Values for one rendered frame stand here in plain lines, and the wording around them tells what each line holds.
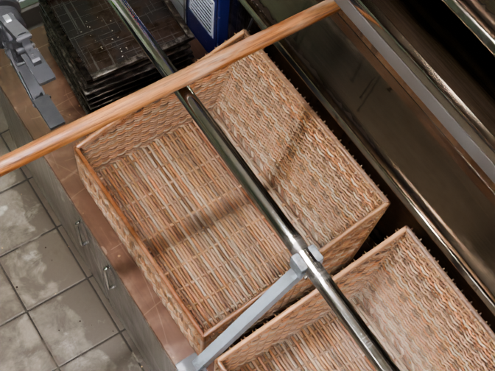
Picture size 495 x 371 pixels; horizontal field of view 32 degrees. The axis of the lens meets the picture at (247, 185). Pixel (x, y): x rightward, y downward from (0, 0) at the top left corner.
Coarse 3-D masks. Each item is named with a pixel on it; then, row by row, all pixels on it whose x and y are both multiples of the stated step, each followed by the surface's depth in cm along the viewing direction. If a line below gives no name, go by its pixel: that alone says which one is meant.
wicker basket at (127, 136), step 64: (256, 64) 204; (128, 128) 205; (192, 128) 219; (256, 128) 212; (320, 128) 192; (128, 192) 210; (192, 192) 210; (320, 192) 201; (192, 256) 203; (192, 320) 180
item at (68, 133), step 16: (304, 16) 159; (320, 16) 161; (272, 32) 157; (288, 32) 159; (240, 48) 155; (256, 48) 156; (192, 64) 153; (208, 64) 153; (224, 64) 154; (160, 80) 151; (176, 80) 151; (192, 80) 153; (128, 96) 149; (144, 96) 149; (160, 96) 151; (96, 112) 147; (112, 112) 147; (128, 112) 149; (64, 128) 145; (80, 128) 146; (96, 128) 147; (32, 144) 143; (48, 144) 144; (64, 144) 145; (0, 160) 141; (16, 160) 142; (32, 160) 144; (0, 176) 142
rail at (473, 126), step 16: (352, 0) 133; (368, 0) 132; (368, 16) 132; (384, 16) 131; (384, 32) 130; (400, 32) 130; (400, 48) 128; (416, 64) 127; (432, 80) 126; (448, 96) 124; (448, 112) 125; (464, 112) 123; (464, 128) 124; (480, 128) 122; (480, 144) 122
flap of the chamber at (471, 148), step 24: (336, 0) 137; (384, 0) 136; (408, 0) 137; (432, 0) 139; (360, 24) 134; (408, 24) 134; (432, 24) 135; (456, 24) 137; (384, 48) 132; (432, 48) 132; (456, 48) 133; (480, 48) 135; (408, 72) 129; (456, 72) 130; (480, 72) 132; (432, 96) 127; (480, 96) 129; (480, 120) 126
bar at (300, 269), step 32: (160, 64) 157; (192, 96) 154; (224, 160) 149; (256, 192) 145; (288, 224) 143; (320, 256) 140; (288, 288) 144; (320, 288) 138; (256, 320) 149; (352, 320) 135; (384, 352) 133
